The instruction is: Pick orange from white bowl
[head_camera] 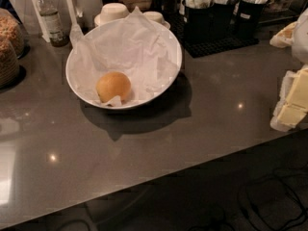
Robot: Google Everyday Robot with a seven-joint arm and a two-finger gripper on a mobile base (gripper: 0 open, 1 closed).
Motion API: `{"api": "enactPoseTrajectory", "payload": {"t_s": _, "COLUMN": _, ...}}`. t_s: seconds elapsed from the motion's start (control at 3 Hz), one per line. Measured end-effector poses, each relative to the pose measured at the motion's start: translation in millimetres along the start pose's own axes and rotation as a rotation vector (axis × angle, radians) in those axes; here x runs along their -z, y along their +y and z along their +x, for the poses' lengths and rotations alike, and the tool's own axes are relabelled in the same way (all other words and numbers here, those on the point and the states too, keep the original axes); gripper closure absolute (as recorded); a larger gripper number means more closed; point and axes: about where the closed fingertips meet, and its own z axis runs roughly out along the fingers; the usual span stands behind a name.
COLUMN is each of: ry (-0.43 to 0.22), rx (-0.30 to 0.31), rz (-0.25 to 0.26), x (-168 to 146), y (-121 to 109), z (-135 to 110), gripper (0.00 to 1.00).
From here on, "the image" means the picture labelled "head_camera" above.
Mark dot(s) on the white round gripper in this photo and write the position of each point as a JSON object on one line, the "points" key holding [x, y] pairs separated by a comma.
{"points": [[300, 38]]}

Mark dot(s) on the orange fruit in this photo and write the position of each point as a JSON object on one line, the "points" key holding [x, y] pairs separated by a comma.
{"points": [[113, 84]]}

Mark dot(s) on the white bowl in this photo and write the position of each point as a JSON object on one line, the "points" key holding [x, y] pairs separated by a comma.
{"points": [[166, 42]]}

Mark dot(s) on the black labelled container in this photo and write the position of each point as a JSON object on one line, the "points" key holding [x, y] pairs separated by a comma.
{"points": [[247, 18]]}

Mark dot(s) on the black container with packets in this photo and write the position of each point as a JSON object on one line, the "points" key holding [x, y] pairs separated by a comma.
{"points": [[222, 14]]}

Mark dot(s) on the black rubber mat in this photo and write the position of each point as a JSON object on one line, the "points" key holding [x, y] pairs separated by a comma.
{"points": [[197, 50]]}

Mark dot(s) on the black container with napkins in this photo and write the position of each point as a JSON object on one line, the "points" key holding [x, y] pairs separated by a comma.
{"points": [[197, 20]]}

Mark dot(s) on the white crumpled paper liner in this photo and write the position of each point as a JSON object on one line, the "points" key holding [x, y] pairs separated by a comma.
{"points": [[128, 52]]}

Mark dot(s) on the white acrylic sign holder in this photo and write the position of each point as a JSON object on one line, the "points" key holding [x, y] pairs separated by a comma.
{"points": [[73, 12]]}

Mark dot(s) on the glass bottle black cap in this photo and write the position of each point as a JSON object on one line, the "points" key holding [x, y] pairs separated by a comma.
{"points": [[51, 19]]}

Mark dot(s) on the lower cereal jar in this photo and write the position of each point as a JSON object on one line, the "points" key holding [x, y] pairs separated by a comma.
{"points": [[9, 66]]}

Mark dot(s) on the cereal jar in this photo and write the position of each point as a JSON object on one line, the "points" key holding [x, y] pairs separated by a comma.
{"points": [[9, 66], [10, 29]]}

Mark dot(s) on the upper cereal jar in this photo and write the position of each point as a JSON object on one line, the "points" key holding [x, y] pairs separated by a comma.
{"points": [[10, 29]]}

